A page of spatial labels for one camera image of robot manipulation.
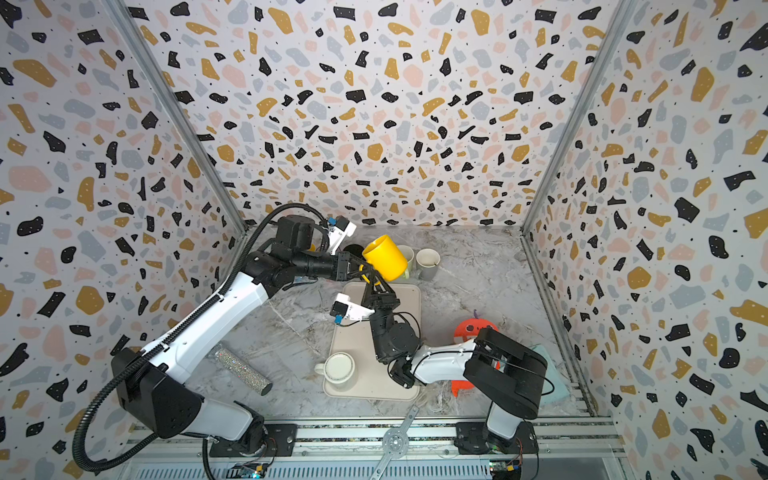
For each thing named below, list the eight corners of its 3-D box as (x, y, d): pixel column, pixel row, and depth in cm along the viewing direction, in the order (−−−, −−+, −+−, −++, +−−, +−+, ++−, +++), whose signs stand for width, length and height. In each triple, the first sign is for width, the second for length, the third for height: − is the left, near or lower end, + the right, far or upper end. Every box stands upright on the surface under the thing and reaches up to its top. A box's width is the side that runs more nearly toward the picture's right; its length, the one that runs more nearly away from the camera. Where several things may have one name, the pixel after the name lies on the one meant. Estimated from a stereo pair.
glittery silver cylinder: (216, 361, 88) (210, 357, 85) (228, 350, 91) (222, 345, 88) (265, 398, 82) (260, 394, 79) (276, 385, 84) (272, 380, 82)
